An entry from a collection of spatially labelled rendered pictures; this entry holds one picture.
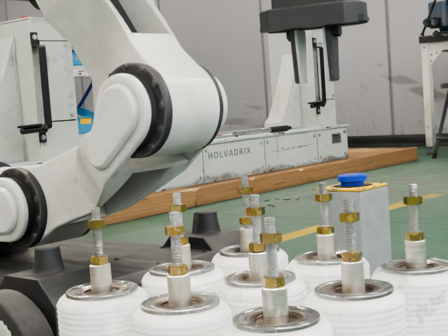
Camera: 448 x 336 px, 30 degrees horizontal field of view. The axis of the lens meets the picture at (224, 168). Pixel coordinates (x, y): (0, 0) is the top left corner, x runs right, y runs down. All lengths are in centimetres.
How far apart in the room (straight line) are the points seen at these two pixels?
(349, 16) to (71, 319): 43
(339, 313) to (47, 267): 57
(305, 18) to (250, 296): 31
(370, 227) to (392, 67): 541
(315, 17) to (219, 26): 658
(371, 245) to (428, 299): 27
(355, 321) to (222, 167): 306
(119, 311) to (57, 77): 244
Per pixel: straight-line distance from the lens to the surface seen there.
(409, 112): 646
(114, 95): 123
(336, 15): 93
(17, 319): 116
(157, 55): 127
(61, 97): 326
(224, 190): 370
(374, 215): 114
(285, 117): 447
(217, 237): 145
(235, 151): 388
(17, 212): 146
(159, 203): 341
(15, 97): 326
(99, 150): 126
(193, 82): 126
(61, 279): 122
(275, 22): 95
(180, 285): 79
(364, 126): 666
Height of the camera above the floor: 44
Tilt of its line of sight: 5 degrees down
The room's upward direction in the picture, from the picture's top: 4 degrees counter-clockwise
